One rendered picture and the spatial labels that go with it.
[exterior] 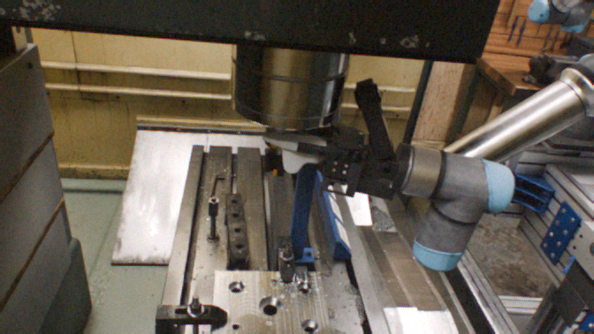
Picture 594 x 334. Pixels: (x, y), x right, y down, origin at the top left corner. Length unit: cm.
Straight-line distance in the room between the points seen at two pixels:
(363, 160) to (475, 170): 16
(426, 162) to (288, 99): 22
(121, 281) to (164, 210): 28
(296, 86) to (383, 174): 20
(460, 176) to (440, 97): 307
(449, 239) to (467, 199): 8
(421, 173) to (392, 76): 116
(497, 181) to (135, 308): 108
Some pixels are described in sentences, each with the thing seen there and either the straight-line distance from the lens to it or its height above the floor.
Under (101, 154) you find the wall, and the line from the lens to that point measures 193.
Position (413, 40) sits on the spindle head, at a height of 157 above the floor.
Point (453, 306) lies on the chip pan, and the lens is 151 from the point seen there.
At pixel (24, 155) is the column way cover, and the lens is 89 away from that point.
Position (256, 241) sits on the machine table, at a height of 90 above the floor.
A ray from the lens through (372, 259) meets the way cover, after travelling 146.
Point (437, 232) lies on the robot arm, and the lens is 71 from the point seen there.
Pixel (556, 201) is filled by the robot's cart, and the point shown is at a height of 100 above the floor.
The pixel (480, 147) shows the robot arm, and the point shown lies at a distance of 81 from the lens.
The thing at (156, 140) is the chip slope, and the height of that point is 83.
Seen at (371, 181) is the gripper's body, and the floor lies 134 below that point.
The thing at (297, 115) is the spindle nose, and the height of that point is 145.
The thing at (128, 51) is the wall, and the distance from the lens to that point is 172.
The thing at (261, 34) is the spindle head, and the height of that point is 156.
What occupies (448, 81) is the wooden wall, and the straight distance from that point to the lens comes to 369.
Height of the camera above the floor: 169
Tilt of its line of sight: 31 degrees down
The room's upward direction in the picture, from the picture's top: 8 degrees clockwise
